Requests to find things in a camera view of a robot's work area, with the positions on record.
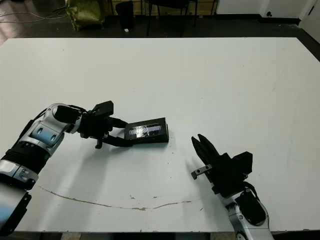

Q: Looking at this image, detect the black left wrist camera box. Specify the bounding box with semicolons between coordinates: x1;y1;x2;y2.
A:
92;100;115;118

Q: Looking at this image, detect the white door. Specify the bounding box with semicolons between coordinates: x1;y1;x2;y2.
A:
298;0;320;28

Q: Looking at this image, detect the black box lid with tape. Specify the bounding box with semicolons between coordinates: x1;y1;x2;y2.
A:
124;116;170;143

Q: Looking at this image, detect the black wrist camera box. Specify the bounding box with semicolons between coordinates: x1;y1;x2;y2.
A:
233;151;254;176
92;100;115;118

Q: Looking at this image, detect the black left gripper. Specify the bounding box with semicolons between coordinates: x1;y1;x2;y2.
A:
79;110;135;150

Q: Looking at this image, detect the thin white floor cable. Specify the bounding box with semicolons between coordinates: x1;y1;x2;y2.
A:
0;11;68;25

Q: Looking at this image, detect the tall black bin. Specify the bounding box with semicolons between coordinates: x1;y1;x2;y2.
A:
115;0;135;30

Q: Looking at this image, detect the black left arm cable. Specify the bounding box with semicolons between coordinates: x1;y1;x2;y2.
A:
64;104;88;114

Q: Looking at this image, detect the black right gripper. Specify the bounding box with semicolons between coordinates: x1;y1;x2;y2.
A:
191;133;248;199

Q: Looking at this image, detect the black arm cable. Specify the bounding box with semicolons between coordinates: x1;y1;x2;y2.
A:
64;104;88;114
243;181;262;201

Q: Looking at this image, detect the green plastic sack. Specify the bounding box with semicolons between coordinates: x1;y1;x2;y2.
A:
63;0;106;32

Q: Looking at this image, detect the black box base white insert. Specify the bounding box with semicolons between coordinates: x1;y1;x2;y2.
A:
132;135;170;145

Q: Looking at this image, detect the black office chair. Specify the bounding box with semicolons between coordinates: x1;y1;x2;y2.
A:
146;0;198;37

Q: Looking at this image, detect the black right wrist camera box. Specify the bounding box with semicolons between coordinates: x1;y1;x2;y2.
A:
233;151;254;176

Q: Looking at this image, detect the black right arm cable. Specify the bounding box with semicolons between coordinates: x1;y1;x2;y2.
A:
243;181;262;201

